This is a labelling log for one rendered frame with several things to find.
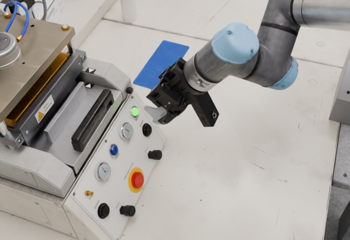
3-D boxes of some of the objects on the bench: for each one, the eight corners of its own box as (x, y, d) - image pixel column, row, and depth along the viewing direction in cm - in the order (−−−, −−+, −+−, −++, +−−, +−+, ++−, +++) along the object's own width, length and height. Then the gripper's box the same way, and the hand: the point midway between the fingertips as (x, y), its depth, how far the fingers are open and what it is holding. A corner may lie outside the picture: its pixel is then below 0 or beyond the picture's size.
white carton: (5, 47, 136) (-2, 28, 131) (34, 6, 151) (28, -12, 146) (40, 50, 135) (34, 32, 129) (65, 9, 150) (61, -9, 144)
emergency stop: (134, 191, 102) (126, 181, 99) (141, 178, 104) (133, 168, 102) (139, 191, 101) (132, 181, 99) (146, 178, 103) (138, 168, 101)
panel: (116, 243, 95) (69, 195, 84) (164, 143, 113) (131, 93, 102) (123, 244, 93) (76, 196, 83) (171, 143, 112) (137, 92, 101)
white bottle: (137, 22, 150) (133, -14, 140) (123, 24, 150) (118, -12, 139) (136, 14, 154) (132, -22, 143) (122, 16, 153) (117, -20, 142)
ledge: (-25, 60, 139) (-30, 50, 136) (92, -56, 191) (91, -66, 188) (52, 80, 132) (49, 70, 128) (153, -47, 184) (152, -57, 180)
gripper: (186, 48, 88) (140, 92, 104) (170, 76, 82) (124, 117, 98) (217, 73, 90) (167, 112, 106) (203, 102, 84) (153, 139, 100)
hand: (159, 120), depth 102 cm, fingers closed
